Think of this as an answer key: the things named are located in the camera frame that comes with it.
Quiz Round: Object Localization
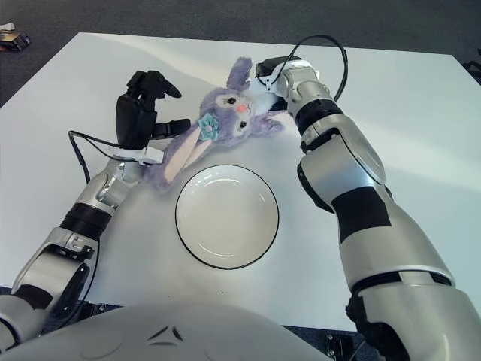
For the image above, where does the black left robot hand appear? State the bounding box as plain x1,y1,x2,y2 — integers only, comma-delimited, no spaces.
114,69,192,150

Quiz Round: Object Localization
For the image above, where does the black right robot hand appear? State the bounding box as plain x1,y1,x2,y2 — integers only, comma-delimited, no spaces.
254,55,304,79

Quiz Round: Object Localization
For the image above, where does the purple plush bunny doll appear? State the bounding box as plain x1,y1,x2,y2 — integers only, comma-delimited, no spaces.
144,56,286,195

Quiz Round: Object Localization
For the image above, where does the white plate with black rim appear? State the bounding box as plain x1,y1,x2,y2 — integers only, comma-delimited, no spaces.
174,163,281,270

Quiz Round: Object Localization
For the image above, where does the black and brown box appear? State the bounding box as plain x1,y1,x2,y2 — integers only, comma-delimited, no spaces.
0,32,30,52

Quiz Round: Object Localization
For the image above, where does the grey robot torso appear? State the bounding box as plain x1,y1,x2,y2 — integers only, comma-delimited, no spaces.
0,302,335,361

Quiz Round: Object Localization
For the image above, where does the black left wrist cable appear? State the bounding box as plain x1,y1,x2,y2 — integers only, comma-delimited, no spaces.
68,129,125,185

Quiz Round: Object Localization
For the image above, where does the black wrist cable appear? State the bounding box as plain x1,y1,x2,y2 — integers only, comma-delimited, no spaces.
274,35,349,102
68,129,125,185

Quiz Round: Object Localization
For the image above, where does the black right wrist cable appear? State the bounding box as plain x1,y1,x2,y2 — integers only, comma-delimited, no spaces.
274,35,349,102

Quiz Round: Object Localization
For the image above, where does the metal table leg bracket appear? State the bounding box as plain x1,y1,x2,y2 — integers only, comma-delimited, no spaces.
325,332,346,361
74,300,113,313

